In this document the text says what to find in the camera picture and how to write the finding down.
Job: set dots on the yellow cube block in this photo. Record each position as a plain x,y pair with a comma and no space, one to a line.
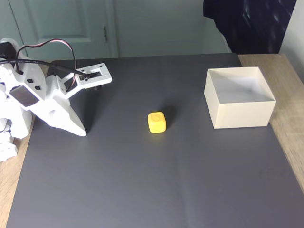
156,122

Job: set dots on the white open cardboard box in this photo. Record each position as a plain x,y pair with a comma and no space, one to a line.
242,114

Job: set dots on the dark metal door hinge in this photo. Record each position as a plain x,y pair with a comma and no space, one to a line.
104,33

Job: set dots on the dark grey table mat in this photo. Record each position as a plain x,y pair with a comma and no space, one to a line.
142,178

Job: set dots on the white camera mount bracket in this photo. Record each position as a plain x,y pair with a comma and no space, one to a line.
105,77

